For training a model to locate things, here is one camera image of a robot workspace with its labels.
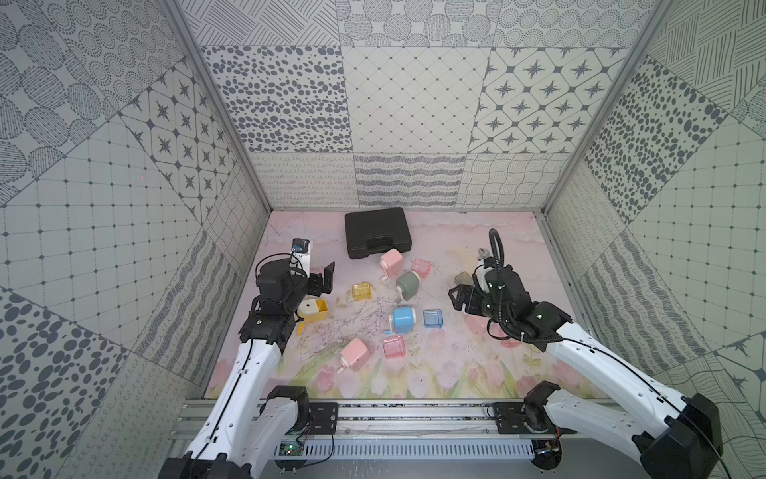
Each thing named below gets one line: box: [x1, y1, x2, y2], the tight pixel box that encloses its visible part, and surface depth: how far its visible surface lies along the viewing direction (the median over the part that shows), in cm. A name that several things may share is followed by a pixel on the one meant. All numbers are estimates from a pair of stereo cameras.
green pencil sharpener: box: [394, 270, 421, 305], surface depth 95 cm
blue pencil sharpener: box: [383, 306, 416, 335], surface depth 86 cm
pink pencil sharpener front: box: [336, 338, 371, 375], surface depth 80 cm
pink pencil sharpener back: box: [379, 248, 403, 282], surface depth 100 cm
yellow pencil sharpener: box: [297, 298, 330, 337], surface depth 88 cm
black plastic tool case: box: [345, 207, 412, 260], surface depth 110 cm
